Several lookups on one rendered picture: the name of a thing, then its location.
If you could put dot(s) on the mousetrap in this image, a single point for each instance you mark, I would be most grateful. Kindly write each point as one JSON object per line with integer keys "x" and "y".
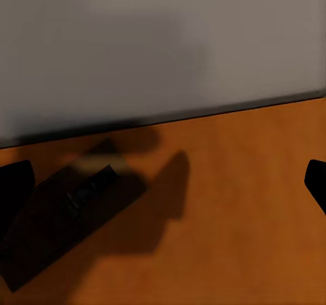
{"x": 64, "y": 210}

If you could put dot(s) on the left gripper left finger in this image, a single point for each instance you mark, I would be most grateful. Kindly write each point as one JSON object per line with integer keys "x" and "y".
{"x": 17, "y": 180}

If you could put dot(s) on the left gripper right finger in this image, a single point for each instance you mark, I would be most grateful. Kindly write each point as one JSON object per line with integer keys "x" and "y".
{"x": 315, "y": 181}

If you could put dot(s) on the cabinet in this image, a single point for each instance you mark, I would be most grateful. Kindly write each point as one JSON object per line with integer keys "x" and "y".
{"x": 227, "y": 218}

